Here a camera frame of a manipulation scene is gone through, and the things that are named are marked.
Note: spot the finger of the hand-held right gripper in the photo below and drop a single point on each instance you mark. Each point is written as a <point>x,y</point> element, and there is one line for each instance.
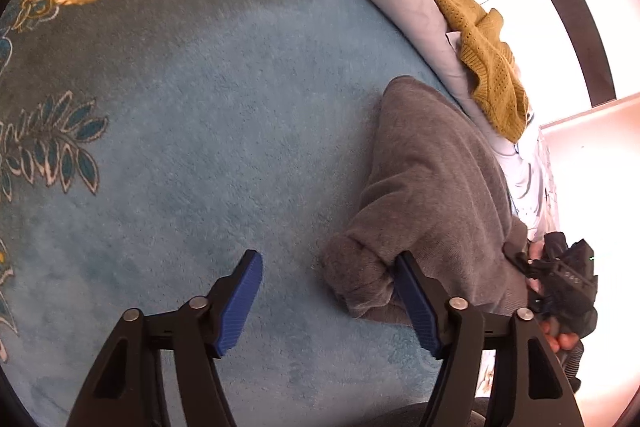
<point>516,256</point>

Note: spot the mustard knit sweater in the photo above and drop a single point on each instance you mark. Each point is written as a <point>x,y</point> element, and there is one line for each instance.
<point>490,57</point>

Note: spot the teal floral blanket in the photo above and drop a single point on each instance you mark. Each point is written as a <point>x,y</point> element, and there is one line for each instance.
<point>200,132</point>

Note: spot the grey sweater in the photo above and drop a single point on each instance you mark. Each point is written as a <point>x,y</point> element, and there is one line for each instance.
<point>435,187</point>

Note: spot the white wardrobe with black stripe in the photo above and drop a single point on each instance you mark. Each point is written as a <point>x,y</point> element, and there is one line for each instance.
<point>565,7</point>

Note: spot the person's right hand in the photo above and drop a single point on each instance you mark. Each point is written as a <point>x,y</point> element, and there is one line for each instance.
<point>565,342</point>

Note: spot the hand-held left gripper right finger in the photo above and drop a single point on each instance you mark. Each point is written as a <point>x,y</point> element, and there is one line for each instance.
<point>417,307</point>

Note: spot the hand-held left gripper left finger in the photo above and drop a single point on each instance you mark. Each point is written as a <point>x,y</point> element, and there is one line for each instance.
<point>240,302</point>

